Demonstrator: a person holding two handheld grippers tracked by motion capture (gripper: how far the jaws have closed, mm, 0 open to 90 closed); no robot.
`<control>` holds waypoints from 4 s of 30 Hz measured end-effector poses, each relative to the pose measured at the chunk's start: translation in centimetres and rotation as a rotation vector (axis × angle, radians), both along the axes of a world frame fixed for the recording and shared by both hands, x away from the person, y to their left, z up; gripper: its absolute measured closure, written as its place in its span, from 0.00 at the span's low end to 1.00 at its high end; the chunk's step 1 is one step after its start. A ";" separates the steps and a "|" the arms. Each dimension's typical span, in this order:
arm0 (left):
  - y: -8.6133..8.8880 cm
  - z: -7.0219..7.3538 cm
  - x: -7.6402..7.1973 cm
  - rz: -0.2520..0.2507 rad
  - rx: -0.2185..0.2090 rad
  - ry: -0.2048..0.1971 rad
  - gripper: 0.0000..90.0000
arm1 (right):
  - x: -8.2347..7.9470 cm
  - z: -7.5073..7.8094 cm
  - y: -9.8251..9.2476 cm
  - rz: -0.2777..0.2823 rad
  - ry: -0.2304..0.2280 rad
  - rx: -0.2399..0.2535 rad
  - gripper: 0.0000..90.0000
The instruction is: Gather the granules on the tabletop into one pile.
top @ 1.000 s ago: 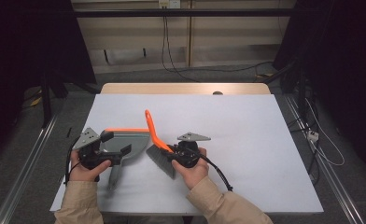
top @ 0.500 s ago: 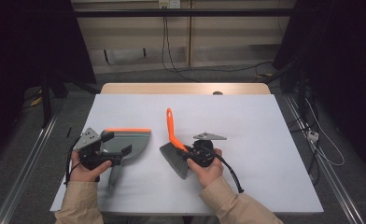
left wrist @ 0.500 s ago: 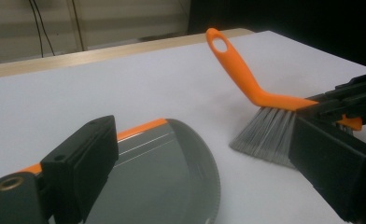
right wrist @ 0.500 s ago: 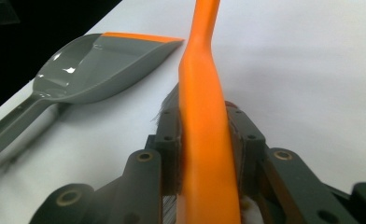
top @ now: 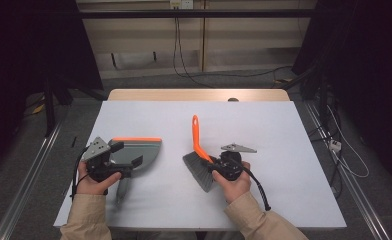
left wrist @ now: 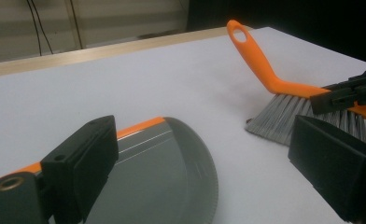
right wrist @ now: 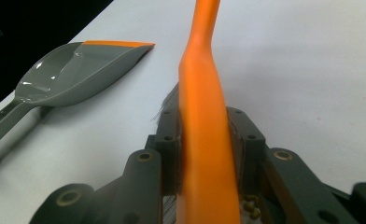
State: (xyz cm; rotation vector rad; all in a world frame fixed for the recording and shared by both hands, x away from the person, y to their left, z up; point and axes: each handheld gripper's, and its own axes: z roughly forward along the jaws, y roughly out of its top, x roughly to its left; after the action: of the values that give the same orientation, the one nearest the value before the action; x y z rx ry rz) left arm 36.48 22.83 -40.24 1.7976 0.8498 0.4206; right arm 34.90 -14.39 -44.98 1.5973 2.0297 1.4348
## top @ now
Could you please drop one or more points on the black horizontal metal bar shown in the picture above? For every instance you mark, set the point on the black horizontal metal bar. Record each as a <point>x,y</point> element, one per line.
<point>217,13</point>

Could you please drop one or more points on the light wooden table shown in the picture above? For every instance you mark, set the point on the light wooden table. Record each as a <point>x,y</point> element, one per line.
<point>184,94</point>

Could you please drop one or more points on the white wall socket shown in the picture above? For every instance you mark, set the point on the white wall socket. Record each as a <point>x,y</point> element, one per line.
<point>181,4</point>

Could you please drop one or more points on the black curtain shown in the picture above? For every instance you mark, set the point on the black curtain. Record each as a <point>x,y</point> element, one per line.
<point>24,50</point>
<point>367,66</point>

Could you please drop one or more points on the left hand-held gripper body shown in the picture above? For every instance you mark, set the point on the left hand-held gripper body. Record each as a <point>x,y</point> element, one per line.
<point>99,166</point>

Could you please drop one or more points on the grey dustpan with orange edge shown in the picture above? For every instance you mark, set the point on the grey dustpan with orange edge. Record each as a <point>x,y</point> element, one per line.
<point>144,151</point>

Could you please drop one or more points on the white power adapter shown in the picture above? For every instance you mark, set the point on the white power adapter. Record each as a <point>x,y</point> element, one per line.
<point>335,145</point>

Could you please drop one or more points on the beige vertical wall strip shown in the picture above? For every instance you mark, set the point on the beige vertical wall strip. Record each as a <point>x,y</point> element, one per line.
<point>203,40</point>

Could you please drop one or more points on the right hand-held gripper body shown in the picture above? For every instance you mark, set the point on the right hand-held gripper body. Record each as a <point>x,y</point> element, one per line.
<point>230,166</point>

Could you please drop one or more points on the person's right hand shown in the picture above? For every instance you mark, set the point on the person's right hand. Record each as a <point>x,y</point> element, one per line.
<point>235,188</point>

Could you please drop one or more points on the person's left hand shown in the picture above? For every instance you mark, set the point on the person's left hand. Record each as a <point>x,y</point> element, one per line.
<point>92,186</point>

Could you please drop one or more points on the orange brush with grey bristles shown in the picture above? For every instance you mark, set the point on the orange brush with grey bristles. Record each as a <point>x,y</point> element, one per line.
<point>197,166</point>

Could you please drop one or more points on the black wall bracket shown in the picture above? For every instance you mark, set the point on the black wall bracket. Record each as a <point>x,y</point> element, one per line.
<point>114,60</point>
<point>155,56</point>

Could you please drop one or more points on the yellow floor tape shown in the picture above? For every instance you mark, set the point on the yellow floor tape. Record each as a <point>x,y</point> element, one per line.
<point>38,109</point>

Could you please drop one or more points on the aluminium floor rail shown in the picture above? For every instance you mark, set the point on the aluminium floor rail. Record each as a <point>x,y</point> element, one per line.
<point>350,180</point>
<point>27,180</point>

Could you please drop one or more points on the black metal stand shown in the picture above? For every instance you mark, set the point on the black metal stand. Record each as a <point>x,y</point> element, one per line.
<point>49,110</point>
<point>322,100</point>

